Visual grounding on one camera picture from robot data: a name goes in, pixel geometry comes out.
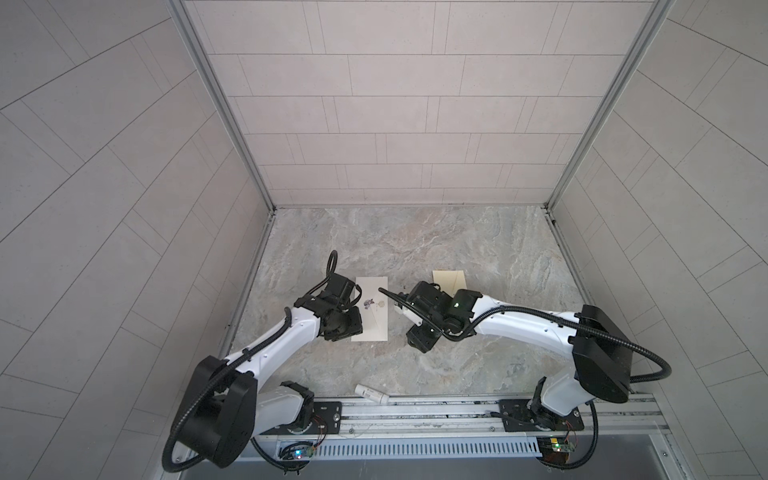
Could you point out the circuit board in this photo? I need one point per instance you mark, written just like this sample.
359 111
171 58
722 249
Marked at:
555 450
298 451

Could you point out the white ventilation grille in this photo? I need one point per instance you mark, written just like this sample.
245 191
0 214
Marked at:
346 449

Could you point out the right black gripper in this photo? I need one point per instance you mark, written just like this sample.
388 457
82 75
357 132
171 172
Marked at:
415 340

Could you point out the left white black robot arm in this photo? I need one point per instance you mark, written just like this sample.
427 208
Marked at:
220 412

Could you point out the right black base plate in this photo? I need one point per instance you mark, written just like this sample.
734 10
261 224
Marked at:
516 416

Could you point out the right circuit board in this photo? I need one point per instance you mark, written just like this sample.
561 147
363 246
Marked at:
555 450

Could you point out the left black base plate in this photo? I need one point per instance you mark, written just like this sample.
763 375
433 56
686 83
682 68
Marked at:
325 418

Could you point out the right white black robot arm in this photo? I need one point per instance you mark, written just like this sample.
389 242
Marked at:
600 361

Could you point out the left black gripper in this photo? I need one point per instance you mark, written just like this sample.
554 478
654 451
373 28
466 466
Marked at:
355 325

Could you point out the left circuit board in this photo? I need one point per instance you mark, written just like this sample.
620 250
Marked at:
298 451

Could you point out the cream white envelope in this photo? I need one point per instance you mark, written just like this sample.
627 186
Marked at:
373 308

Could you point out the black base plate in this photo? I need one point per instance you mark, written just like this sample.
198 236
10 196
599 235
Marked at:
516 416
325 418

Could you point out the yellow manila envelope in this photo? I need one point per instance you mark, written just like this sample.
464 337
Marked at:
450 281

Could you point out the aluminium mounting rail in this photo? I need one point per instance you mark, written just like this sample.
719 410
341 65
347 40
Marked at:
458 417

